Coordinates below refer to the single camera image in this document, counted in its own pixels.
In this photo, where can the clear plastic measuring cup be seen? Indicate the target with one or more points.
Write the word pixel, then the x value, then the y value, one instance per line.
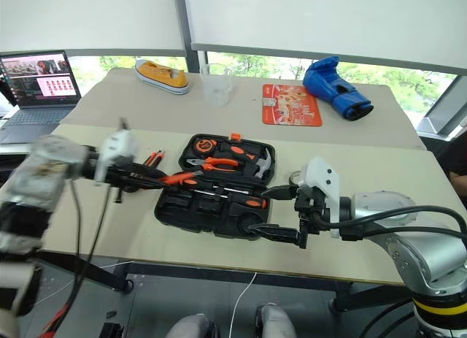
pixel 216 84

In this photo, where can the orange black tape measure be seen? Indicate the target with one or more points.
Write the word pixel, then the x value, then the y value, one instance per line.
pixel 205 146

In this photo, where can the long shaft orange black screwdriver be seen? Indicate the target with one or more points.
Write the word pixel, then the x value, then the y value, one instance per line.
pixel 248 202

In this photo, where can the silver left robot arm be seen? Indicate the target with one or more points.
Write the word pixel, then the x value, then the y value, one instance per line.
pixel 33 184

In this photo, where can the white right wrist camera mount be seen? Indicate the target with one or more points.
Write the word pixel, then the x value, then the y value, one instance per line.
pixel 323 181

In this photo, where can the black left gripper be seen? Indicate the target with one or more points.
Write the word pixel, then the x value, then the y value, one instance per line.
pixel 118 177

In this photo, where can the person in black shirt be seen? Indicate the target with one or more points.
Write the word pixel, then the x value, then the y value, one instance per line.
pixel 456 159

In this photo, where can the open grey laptop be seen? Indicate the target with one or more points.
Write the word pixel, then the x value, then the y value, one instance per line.
pixel 36 86

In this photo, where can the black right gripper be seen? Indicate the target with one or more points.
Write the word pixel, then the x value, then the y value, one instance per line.
pixel 310 210

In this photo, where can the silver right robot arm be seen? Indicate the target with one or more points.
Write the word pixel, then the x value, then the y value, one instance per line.
pixel 412 243

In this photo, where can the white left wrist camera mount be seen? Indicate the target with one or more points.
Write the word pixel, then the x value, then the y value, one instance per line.
pixel 115 146

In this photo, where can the black metal table frame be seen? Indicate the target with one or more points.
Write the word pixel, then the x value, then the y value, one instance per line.
pixel 292 279

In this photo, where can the grey rounded shape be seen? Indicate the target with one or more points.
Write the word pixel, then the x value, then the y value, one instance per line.
pixel 191 327
pixel 275 321

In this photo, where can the yellow canvas sneaker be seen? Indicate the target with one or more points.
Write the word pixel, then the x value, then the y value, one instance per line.
pixel 160 77

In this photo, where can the white roller blind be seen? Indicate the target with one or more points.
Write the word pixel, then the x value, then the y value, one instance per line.
pixel 328 20
pixel 91 20

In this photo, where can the blue boxing glove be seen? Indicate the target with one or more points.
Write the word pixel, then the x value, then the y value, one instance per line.
pixel 330 86

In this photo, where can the small red black screwdriver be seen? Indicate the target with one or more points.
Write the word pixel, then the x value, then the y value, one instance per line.
pixel 158 160
pixel 151 158

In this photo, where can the black plastic tool case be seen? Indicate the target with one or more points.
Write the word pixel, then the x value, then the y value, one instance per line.
pixel 215 217

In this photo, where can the red snack packet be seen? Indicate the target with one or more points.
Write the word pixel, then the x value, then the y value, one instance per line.
pixel 292 106

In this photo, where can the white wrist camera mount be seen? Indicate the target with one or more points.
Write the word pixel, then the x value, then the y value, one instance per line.
pixel 115 146
pixel 323 181

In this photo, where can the clear tape roll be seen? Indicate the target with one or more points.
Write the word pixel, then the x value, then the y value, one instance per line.
pixel 295 177

